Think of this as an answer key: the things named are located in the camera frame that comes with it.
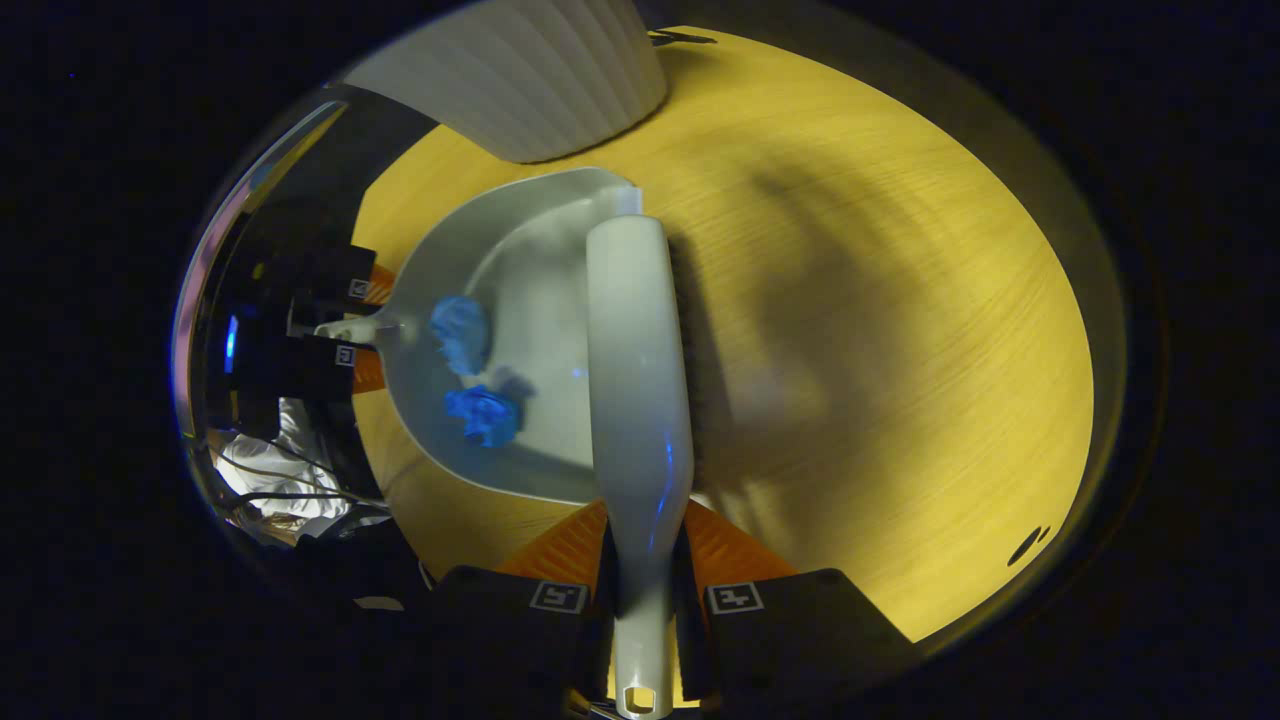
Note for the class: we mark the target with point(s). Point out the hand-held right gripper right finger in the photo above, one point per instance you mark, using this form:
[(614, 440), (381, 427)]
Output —
[(780, 640)]

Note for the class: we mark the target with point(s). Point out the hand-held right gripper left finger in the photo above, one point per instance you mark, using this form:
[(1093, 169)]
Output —
[(500, 650)]

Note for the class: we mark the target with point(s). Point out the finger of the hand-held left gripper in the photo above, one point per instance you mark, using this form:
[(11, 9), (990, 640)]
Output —
[(325, 370), (330, 275)]

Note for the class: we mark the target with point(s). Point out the white dustpan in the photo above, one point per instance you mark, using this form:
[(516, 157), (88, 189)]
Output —
[(530, 300)]

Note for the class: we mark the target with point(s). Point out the grey ribbed garbage bin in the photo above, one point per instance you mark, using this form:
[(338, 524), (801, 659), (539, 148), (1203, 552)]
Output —
[(530, 80)]

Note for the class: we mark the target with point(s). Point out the small white broom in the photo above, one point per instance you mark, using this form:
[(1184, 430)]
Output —
[(640, 380)]

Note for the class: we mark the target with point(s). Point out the person's white clothing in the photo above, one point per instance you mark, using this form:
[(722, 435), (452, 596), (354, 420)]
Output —
[(260, 470)]

